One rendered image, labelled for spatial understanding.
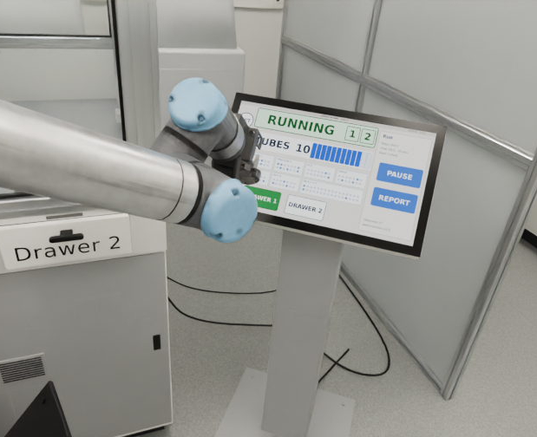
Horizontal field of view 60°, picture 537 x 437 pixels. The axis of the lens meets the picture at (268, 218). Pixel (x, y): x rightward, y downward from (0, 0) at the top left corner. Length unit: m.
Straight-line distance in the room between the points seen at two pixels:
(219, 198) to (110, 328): 0.93
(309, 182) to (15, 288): 0.77
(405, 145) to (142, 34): 0.62
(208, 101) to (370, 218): 0.55
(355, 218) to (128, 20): 0.64
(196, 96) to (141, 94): 0.44
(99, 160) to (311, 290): 0.93
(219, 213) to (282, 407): 1.21
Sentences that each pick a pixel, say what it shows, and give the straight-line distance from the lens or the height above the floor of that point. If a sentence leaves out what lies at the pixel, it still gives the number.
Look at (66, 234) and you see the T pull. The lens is 1.17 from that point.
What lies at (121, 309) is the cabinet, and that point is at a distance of 1.38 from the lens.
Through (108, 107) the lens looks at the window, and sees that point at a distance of 1.11.
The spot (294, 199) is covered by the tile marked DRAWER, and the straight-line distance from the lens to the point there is 1.09.
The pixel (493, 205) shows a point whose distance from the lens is 1.72.
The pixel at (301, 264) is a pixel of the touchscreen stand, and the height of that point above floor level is 0.79.
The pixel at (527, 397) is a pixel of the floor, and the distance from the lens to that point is 2.31.
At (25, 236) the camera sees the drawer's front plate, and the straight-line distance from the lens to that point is 1.20.
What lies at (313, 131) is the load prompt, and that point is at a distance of 1.14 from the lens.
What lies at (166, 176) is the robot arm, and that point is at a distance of 0.51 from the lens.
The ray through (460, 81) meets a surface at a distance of 1.82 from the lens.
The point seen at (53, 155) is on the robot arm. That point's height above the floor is 1.35.
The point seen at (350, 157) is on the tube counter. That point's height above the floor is 1.11.
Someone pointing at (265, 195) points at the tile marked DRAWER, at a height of 1.01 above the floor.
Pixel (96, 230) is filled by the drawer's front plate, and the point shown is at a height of 0.90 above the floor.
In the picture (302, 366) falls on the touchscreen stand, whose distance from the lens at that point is 1.51.
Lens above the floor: 1.52
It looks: 30 degrees down
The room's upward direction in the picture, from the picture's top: 5 degrees clockwise
